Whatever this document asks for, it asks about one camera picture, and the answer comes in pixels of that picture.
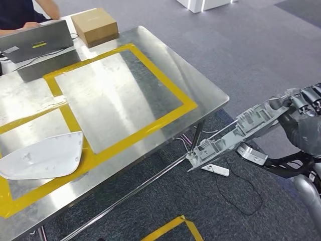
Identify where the brown cardboard box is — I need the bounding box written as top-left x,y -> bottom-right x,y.
71,8 -> 119,48

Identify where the black power cable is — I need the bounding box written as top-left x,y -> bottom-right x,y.
214,156 -> 264,217

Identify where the grey plastic wheel hubcap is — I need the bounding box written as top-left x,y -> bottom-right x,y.
186,94 -> 292,173

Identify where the white power strip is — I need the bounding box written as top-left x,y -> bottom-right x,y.
200,163 -> 230,177

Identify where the person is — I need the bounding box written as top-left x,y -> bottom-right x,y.
0,0 -> 60,37

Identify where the steel workbench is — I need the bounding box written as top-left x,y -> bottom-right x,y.
0,26 -> 230,241

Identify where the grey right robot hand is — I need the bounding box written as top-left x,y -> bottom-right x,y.
270,83 -> 321,159

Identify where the white car body part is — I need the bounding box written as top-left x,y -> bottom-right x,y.
0,131 -> 84,181

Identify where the grey laptop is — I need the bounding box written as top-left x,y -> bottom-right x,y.
0,19 -> 74,64

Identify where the wrist camera with black bracket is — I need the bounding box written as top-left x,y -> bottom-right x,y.
235,142 -> 316,179

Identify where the white plinth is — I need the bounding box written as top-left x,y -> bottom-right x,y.
176,0 -> 239,14

